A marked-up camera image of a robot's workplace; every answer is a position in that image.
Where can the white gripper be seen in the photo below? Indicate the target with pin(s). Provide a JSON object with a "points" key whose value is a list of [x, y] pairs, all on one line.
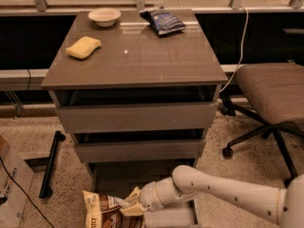
{"points": [[148, 196]]}

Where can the brown chip bag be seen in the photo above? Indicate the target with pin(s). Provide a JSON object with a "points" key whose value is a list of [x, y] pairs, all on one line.
{"points": [[103, 211]]}

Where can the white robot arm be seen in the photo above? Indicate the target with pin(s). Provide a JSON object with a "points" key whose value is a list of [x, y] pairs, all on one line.
{"points": [[281, 206]]}

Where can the bottom grey drawer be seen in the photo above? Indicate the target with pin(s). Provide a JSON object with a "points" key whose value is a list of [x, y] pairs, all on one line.
{"points": [[118, 179]]}

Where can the grey drawer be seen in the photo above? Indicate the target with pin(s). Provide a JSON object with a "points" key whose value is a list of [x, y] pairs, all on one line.
{"points": [[118, 179], [139, 151], [136, 117]]}

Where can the middle grey drawer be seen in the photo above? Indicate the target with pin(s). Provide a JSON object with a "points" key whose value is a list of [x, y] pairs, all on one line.
{"points": [[139, 151]]}

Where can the grey drawer cabinet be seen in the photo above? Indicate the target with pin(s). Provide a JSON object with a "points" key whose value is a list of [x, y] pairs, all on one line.
{"points": [[135, 66]]}

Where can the top grey drawer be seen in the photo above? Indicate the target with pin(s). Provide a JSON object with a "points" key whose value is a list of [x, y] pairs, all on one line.
{"points": [[136, 117]]}

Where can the blue chip bag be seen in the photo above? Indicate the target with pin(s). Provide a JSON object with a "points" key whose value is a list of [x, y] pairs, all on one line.
{"points": [[162, 21]]}

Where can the black bar on floor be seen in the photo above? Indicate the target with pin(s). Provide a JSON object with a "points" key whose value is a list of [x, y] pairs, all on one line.
{"points": [[45, 188]]}

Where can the white cardboard box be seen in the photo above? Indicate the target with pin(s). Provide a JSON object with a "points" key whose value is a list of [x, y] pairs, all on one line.
{"points": [[15, 180]]}

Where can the yellow sponge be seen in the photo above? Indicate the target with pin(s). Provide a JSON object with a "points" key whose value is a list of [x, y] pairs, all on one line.
{"points": [[83, 47]]}

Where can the grey office chair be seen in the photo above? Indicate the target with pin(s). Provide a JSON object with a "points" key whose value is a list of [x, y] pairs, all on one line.
{"points": [[276, 93]]}

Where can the white bowl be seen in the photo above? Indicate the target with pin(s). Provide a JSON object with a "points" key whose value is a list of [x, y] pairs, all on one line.
{"points": [[104, 17]]}

